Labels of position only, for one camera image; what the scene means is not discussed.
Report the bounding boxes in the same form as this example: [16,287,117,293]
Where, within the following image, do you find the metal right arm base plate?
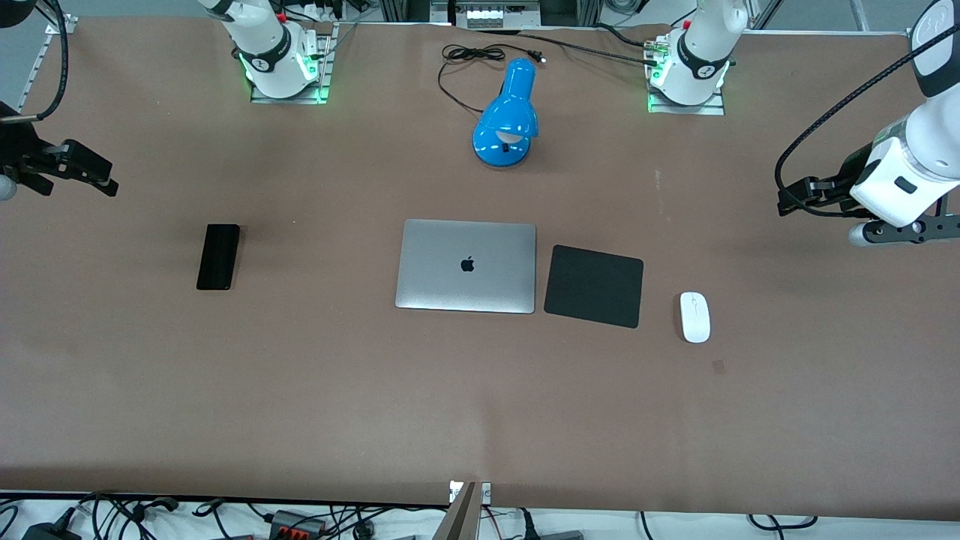
[250,22,340,104]

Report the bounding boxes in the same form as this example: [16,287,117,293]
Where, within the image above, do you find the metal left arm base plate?
[646,37,727,116]

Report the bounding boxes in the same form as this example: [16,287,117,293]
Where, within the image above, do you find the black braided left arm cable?
[775,22,960,218]

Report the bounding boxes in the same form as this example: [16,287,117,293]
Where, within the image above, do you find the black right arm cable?
[30,0,70,122]

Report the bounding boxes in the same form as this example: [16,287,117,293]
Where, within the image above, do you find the black cable to arm base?
[480,28,665,67]

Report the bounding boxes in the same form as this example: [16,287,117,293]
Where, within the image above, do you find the blue desk lamp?
[472,58,539,168]

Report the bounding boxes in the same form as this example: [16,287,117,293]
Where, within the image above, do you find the black lamp power cable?
[437,43,547,115]

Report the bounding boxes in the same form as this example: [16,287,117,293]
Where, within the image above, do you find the perforated metal rail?
[15,15,78,113]

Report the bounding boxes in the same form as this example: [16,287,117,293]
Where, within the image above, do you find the grey camera post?
[431,482,481,540]

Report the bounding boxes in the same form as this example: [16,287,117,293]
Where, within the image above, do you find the silver laptop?
[395,218,537,314]

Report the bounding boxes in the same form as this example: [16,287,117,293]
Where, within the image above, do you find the thin black cable loop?
[748,514,818,530]

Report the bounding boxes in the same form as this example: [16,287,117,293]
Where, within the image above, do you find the white computer mouse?
[679,291,712,344]

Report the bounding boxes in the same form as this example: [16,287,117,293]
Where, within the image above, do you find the black mouse pad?
[544,244,644,329]

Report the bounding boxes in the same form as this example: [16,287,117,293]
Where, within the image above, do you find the black power adapter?
[21,517,83,540]

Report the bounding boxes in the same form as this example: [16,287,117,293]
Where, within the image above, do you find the black smartphone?
[196,223,242,291]

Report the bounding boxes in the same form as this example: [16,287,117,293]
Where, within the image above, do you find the loose black cables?
[322,504,451,540]

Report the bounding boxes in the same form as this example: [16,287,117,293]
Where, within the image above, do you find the grey box with red connectors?
[268,510,329,540]

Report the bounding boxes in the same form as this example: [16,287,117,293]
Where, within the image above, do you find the tangled black cable bundle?
[75,491,226,540]

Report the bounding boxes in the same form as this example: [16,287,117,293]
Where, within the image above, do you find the aluminium frame profile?
[379,0,432,22]

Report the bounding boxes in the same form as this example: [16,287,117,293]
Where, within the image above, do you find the power strip with black plugs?
[296,0,353,22]

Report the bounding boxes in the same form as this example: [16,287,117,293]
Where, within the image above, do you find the white power strip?
[465,6,542,29]

